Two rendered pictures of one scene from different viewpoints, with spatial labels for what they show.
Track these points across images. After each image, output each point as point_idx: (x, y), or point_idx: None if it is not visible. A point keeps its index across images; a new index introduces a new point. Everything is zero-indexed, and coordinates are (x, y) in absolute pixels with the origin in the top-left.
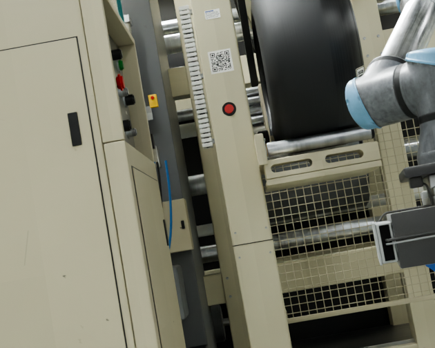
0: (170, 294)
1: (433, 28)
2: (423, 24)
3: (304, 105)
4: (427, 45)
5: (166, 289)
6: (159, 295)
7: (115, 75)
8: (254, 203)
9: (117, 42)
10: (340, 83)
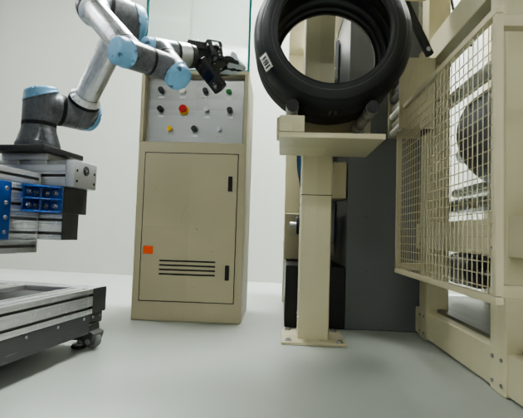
0: (202, 216)
1: (98, 55)
2: (90, 57)
3: (269, 94)
4: (91, 70)
5: (191, 211)
6: (158, 211)
7: (212, 100)
8: (301, 167)
9: (236, 77)
10: (261, 71)
